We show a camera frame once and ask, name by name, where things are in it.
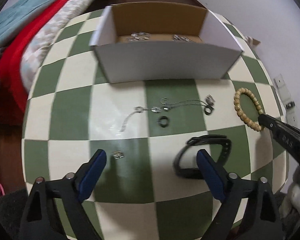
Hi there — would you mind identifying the wooden bead bracelet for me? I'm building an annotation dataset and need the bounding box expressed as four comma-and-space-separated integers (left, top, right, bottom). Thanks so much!
233, 87, 265, 132

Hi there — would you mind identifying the black smart band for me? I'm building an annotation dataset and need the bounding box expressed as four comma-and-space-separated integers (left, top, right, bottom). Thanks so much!
173, 134, 232, 180

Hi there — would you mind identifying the small silver clip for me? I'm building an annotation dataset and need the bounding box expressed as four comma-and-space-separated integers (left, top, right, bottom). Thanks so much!
112, 151, 125, 159

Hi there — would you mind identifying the thin silver necklace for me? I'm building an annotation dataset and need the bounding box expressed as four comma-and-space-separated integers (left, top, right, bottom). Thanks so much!
119, 94, 216, 132

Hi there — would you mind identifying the silver charm bracelet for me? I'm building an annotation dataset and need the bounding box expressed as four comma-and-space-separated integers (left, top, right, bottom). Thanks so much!
125, 31, 152, 42

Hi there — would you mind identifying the black fuzzy cushion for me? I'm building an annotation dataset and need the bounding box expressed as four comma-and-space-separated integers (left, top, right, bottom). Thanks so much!
0, 188, 28, 239

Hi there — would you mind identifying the black charger plug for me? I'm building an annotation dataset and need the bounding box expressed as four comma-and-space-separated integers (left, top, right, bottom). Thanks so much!
285, 101, 295, 110

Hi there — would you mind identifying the green white checkered tablecloth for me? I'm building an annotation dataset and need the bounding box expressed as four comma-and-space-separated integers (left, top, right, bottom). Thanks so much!
22, 10, 288, 239

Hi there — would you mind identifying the red bed sheet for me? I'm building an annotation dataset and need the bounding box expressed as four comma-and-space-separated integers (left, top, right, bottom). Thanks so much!
0, 0, 69, 125

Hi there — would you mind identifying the checkered mattress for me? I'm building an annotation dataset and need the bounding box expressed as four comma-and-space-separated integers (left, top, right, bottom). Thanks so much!
20, 0, 93, 92

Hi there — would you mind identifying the open cardboard box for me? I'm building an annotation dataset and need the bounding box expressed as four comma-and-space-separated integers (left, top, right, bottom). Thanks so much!
89, 2, 243, 83

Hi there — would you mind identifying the teal blanket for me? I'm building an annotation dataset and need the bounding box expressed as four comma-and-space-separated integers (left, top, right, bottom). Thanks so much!
0, 0, 55, 57

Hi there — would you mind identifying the white wall socket strip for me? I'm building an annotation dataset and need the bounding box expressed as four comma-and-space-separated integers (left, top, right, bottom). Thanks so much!
274, 74, 298, 127

